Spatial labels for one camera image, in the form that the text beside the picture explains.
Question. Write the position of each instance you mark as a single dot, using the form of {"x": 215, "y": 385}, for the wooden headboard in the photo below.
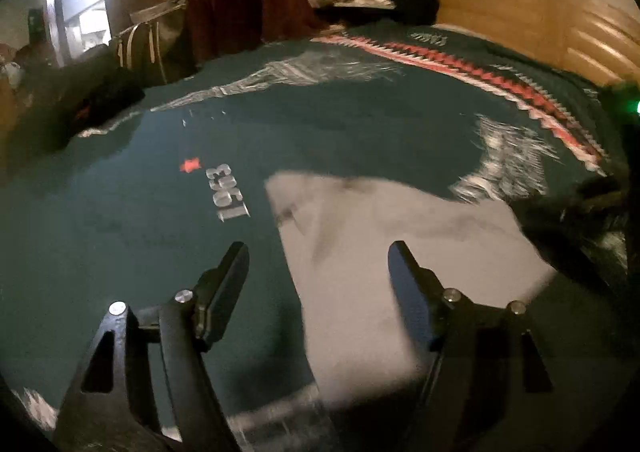
{"x": 500, "y": 7}

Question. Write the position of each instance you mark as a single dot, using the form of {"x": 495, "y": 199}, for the bright doorway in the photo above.
{"x": 80, "y": 2}

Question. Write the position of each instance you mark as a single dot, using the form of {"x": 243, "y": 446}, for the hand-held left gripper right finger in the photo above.
{"x": 410, "y": 292}

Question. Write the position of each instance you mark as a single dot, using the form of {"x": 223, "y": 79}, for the green printed blanket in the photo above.
{"x": 150, "y": 232}

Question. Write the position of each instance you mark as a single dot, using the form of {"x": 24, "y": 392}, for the white garment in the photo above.
{"x": 375, "y": 242}

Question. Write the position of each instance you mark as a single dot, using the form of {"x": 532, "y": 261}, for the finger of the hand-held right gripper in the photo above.
{"x": 560, "y": 222}

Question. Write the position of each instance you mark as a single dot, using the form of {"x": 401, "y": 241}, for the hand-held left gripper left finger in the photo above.
{"x": 230, "y": 282}

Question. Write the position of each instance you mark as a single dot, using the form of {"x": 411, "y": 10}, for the dark red cloth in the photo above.
{"x": 240, "y": 12}

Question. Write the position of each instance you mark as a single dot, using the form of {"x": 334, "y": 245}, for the dark clothes heap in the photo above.
{"x": 75, "y": 87}

